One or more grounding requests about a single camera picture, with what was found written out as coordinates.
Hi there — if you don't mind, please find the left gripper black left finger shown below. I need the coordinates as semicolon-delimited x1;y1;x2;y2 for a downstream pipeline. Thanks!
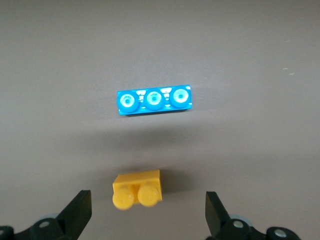
14;189;92;240

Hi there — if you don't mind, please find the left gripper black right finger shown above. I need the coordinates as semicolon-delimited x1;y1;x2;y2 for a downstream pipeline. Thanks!
203;191;305;240

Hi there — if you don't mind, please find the yellow two-stud block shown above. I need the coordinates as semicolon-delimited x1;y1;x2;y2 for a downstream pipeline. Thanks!
111;169;163;210

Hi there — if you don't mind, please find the blue three-stud block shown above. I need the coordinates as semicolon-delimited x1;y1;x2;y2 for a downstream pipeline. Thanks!
116;84;193;117

